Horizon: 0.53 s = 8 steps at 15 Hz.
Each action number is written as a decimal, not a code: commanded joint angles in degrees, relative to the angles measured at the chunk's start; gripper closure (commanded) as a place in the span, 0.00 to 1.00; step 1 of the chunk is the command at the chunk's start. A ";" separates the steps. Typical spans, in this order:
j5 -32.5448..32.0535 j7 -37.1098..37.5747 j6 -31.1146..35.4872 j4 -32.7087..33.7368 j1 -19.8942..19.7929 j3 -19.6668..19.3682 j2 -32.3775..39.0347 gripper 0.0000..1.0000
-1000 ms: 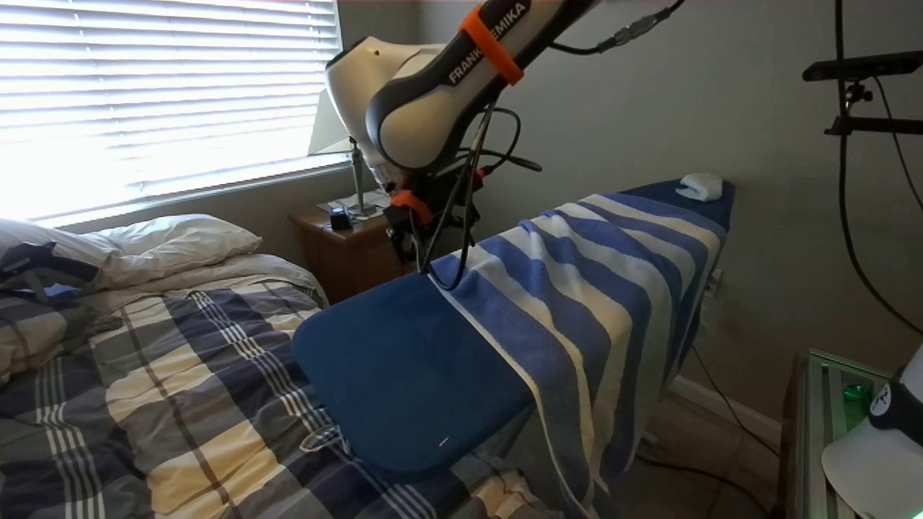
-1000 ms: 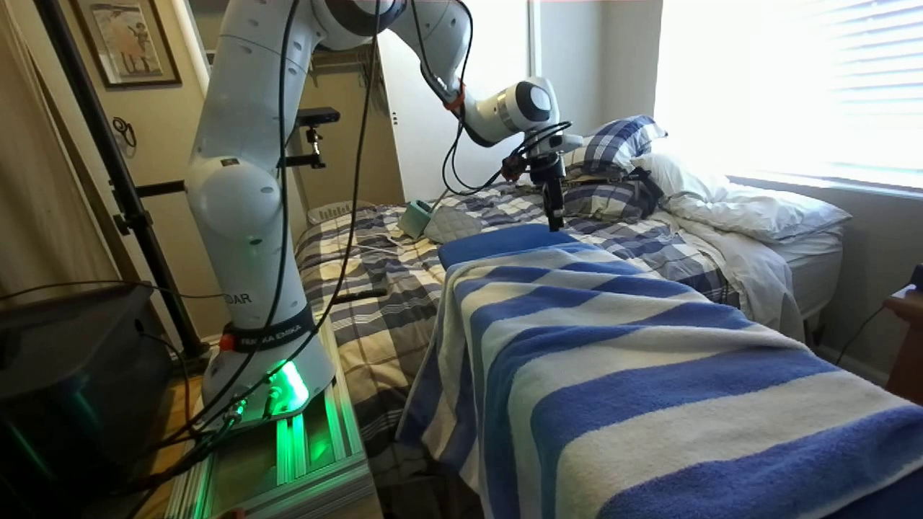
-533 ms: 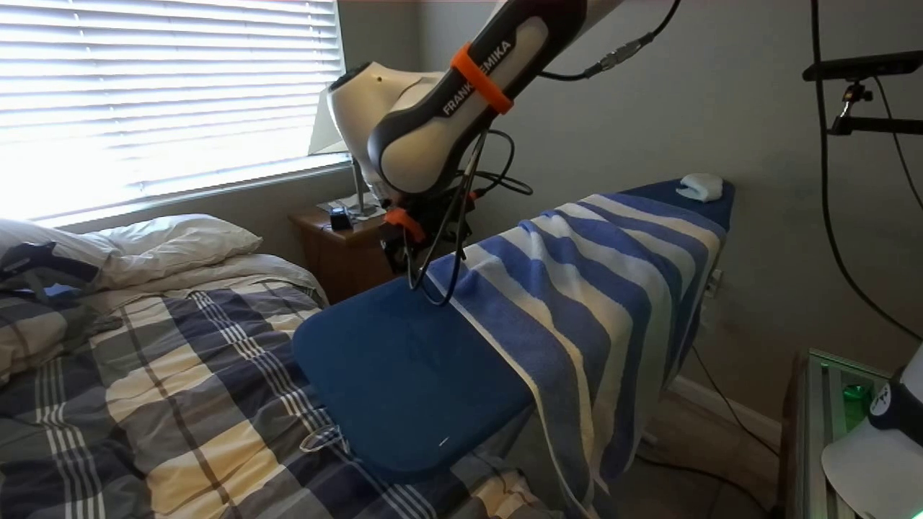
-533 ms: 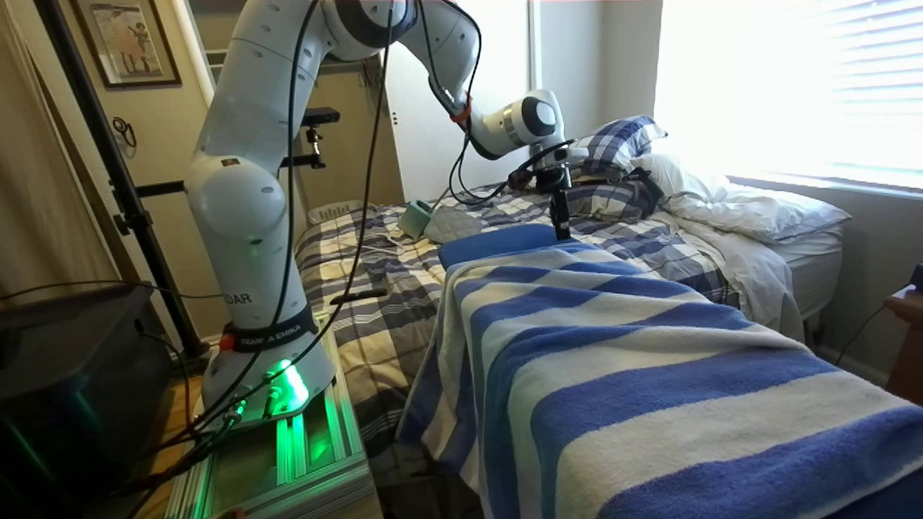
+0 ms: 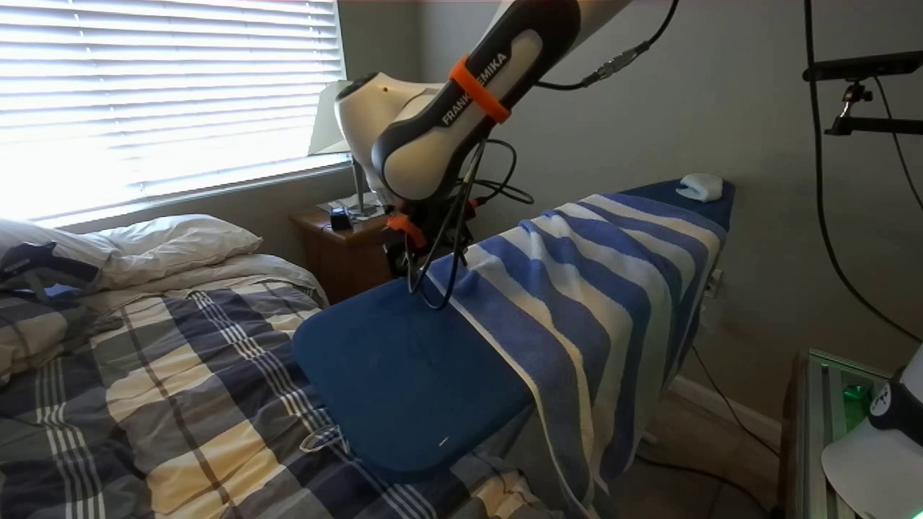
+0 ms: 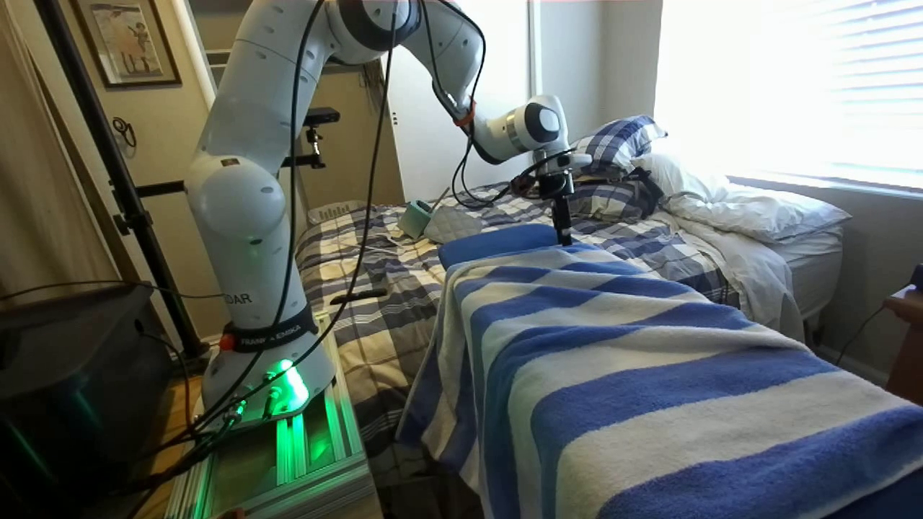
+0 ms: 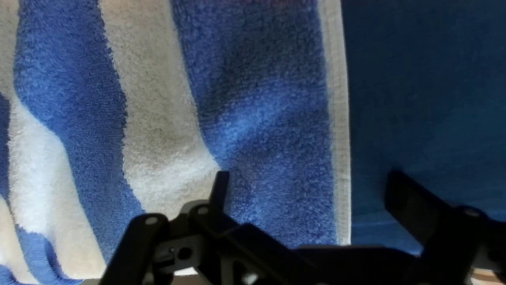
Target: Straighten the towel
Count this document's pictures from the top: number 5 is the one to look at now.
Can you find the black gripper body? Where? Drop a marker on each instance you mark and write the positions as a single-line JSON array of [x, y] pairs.
[[409, 248]]

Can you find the blue white striped towel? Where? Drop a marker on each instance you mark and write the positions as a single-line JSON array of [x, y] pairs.
[[579, 278]]

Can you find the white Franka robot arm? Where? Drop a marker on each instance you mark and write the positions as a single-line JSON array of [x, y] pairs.
[[433, 134]]

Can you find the brown wooden nightstand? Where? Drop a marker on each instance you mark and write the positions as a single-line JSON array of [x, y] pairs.
[[335, 261]]

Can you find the small black nightstand object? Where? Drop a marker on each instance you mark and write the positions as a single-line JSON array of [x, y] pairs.
[[340, 219]]

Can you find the blue covered ironing board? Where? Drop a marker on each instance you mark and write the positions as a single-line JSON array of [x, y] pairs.
[[406, 383]]

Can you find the white lamp shade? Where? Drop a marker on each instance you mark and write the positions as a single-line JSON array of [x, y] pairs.
[[324, 118]]

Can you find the white pillow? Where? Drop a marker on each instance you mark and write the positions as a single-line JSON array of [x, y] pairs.
[[40, 239], [175, 245]]

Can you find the white window blinds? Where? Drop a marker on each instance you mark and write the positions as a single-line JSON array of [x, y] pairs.
[[162, 95]]

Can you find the plaid bed comforter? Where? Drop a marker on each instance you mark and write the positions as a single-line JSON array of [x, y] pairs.
[[162, 405]]

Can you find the small white plastic object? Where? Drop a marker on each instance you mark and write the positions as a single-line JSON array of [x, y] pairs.
[[700, 186]]

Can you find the dark clothing on bed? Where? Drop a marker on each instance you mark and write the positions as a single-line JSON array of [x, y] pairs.
[[40, 268]]

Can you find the green glass cabinet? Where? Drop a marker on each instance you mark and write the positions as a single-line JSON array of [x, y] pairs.
[[817, 414]]

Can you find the white round device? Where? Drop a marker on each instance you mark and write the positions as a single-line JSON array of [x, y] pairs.
[[876, 461]]

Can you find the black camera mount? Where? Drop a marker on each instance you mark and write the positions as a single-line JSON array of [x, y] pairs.
[[867, 68]]

